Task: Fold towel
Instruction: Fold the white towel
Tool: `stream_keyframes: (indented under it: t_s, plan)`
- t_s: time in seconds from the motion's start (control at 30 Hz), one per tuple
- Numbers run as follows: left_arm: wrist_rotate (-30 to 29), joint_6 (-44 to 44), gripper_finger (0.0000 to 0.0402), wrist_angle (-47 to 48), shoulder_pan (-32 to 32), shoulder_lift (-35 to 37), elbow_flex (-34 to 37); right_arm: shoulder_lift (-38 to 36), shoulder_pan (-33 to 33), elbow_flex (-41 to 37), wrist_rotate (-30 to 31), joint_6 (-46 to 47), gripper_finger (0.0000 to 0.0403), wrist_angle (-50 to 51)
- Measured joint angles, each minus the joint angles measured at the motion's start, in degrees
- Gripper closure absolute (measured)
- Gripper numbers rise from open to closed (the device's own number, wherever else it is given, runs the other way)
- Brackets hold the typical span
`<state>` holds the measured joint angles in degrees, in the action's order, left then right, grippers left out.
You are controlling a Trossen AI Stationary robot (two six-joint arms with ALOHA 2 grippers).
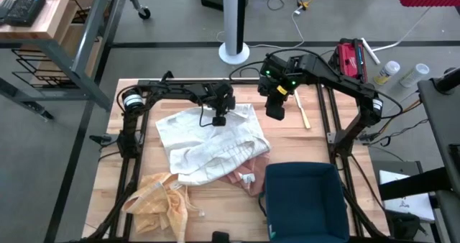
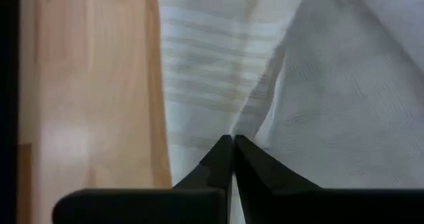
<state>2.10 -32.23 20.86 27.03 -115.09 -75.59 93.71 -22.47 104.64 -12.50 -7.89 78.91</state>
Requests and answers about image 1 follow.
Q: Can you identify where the black table-level camera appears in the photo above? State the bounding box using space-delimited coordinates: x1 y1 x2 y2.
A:
211 230 231 243

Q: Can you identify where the red tool case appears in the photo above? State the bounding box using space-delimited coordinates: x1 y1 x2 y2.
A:
328 37 369 84

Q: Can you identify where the wooden side desk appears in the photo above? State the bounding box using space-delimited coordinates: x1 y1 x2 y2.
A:
10 0 104 90

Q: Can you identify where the yellow checked towel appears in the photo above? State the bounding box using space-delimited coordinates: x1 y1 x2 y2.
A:
121 172 206 242

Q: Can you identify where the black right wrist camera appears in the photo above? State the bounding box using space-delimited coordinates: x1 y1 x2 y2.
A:
264 98 288 122

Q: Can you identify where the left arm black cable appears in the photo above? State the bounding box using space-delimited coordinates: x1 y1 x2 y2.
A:
198 103 216 128

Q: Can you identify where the wooden workbench grey frame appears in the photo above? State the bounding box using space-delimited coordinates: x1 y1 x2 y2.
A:
0 0 152 122

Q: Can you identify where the white floor cable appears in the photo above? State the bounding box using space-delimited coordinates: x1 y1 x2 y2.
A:
215 5 306 50
371 6 432 54

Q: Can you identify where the white canister yellow label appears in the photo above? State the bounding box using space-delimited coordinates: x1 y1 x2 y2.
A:
372 60 401 86

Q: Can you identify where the black bag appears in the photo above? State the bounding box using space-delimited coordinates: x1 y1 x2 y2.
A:
387 210 429 242

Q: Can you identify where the black white pole stand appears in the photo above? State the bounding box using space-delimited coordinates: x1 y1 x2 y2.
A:
218 0 251 66

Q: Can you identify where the white plastic tube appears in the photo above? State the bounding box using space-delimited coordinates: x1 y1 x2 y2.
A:
360 37 382 66

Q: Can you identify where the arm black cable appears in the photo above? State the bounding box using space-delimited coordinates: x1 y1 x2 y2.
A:
198 103 216 128
229 47 324 82

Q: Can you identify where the black clamp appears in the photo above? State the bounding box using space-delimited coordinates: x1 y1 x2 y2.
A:
88 134 113 145

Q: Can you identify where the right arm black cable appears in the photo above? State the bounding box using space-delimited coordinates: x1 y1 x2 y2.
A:
229 47 324 82

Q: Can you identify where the white paper sheet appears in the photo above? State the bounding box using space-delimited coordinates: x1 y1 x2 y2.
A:
379 169 436 223

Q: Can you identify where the navy fabric bin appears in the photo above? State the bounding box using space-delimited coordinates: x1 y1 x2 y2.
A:
258 162 351 243

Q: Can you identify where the black keyboard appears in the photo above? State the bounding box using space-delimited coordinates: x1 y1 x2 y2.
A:
2 0 47 27

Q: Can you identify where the white canister green label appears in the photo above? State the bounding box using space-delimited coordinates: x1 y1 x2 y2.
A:
398 63 431 89

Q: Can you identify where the grey side table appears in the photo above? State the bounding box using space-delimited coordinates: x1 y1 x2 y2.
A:
379 65 460 243

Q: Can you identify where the wooden stick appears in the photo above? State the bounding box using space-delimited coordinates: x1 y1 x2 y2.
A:
293 90 312 130

